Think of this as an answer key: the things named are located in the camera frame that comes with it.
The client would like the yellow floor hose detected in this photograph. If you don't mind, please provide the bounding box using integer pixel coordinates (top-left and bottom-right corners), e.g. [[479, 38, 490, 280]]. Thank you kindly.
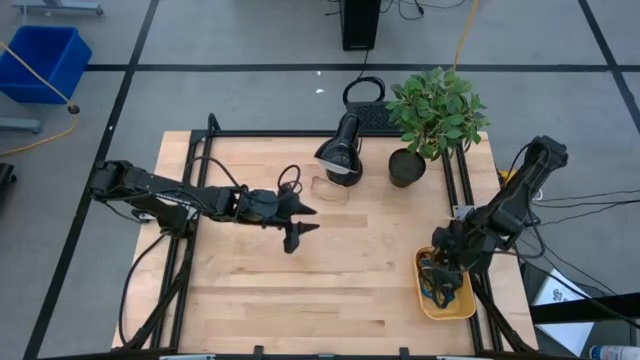
[[0, 40, 81, 157]]

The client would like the black perforated panel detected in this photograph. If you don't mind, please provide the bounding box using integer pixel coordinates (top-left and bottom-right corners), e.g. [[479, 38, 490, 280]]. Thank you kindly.
[[346, 101, 402, 134]]

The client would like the green plant in black pot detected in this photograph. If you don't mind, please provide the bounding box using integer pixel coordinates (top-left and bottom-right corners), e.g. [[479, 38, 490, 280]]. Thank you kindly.
[[385, 66, 492, 189]]

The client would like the blue plastic floor bin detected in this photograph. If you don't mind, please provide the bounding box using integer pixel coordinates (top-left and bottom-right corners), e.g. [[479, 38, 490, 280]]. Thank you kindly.
[[0, 25, 94, 105]]

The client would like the black desk lamp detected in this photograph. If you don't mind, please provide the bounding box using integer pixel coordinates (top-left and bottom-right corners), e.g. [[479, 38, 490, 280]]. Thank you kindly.
[[313, 110, 365, 188]]

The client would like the white paper sheet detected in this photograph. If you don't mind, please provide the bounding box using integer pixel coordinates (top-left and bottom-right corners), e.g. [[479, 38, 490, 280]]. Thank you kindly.
[[531, 268, 596, 357]]

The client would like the grey metal furniture foot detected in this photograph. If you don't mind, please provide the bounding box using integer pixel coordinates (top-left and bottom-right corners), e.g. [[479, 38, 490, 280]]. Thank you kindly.
[[0, 117, 42, 134], [12, 0, 104, 16]]

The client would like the black metal bar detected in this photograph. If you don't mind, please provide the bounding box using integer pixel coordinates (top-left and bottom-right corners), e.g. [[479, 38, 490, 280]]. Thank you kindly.
[[528, 291, 640, 326]]

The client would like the black computer tower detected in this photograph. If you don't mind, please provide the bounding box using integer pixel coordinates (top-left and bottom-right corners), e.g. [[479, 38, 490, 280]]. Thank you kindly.
[[339, 0, 383, 52]]

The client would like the white bottle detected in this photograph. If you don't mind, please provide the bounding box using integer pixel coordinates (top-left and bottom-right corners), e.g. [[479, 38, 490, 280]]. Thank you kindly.
[[589, 344, 640, 360]]

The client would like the yellow floor cable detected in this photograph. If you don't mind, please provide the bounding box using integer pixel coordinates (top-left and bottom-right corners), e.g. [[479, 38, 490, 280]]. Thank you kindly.
[[452, 0, 481, 71]]

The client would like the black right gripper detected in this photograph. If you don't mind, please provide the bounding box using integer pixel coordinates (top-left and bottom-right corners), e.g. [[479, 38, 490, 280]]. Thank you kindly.
[[427, 219, 496, 294]]

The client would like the yellow plastic bin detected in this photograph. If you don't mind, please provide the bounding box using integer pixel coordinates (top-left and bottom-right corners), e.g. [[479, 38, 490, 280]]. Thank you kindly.
[[413, 245, 478, 321]]

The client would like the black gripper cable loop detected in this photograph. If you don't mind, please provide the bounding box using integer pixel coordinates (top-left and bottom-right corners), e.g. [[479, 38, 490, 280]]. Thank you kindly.
[[277, 163, 303, 195]]

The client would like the wide blue rubber band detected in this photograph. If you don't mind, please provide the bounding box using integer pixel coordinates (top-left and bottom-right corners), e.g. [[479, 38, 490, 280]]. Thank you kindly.
[[418, 253, 437, 302]]

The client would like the wide black rubber band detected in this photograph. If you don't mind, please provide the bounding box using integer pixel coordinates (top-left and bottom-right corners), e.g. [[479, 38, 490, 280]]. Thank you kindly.
[[428, 287, 460, 309]]

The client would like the black coiled floor cable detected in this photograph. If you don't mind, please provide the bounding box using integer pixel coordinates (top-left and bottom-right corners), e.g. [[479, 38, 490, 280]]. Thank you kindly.
[[342, 75, 387, 106]]

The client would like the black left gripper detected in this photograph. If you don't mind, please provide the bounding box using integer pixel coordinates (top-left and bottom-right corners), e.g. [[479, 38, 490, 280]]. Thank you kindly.
[[235, 182, 321, 254]]

